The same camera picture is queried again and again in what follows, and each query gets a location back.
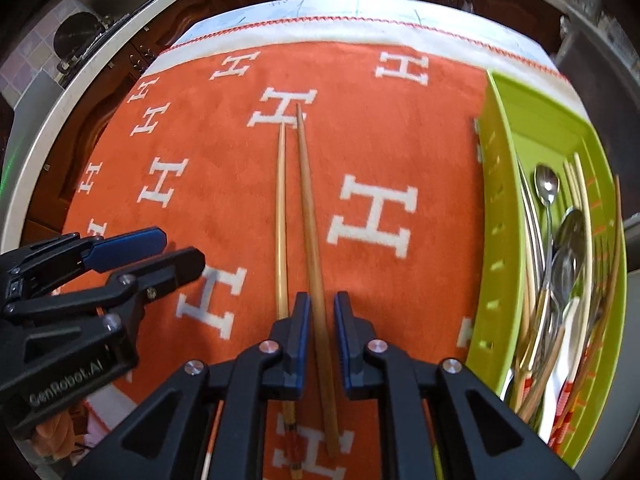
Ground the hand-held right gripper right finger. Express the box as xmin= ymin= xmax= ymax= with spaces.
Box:
xmin=332 ymin=290 xmax=581 ymax=480

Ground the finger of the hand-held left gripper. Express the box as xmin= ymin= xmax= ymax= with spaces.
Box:
xmin=0 ymin=246 xmax=207 ymax=387
xmin=0 ymin=226 xmax=167 ymax=311

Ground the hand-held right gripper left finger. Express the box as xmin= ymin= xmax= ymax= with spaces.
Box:
xmin=65 ymin=291 xmax=313 ymax=480

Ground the brown wooden chopstick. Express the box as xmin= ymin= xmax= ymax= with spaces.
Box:
xmin=570 ymin=174 xmax=623 ymax=401
xmin=275 ymin=121 xmax=303 ymax=470
xmin=295 ymin=103 xmax=341 ymax=460

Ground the green utensil tray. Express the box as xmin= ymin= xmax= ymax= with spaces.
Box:
xmin=462 ymin=70 xmax=628 ymax=468

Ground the large steel spoon patterned handle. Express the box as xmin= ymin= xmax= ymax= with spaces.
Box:
xmin=530 ymin=244 xmax=587 ymax=361

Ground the steel spoon gold handle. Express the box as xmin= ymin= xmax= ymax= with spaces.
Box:
xmin=552 ymin=206 xmax=587 ymax=261

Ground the small spoon wooden handle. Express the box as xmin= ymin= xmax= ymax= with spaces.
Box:
xmin=534 ymin=162 xmax=561 ymax=291

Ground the steel fork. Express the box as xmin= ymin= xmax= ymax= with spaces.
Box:
xmin=585 ymin=230 xmax=617 ymax=341

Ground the person's left hand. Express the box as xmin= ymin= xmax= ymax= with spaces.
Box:
xmin=27 ymin=402 xmax=78 ymax=461

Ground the orange printed blanket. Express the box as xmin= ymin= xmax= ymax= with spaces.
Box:
xmin=60 ymin=17 xmax=573 ymax=480

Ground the round steel pot lid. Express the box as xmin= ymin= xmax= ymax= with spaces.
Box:
xmin=52 ymin=10 xmax=101 ymax=61

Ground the black gas stove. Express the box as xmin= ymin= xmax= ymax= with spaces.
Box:
xmin=55 ymin=2 xmax=151 ymax=86

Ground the white blue-lined table cover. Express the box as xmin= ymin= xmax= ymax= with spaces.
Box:
xmin=177 ymin=0 xmax=556 ymax=61

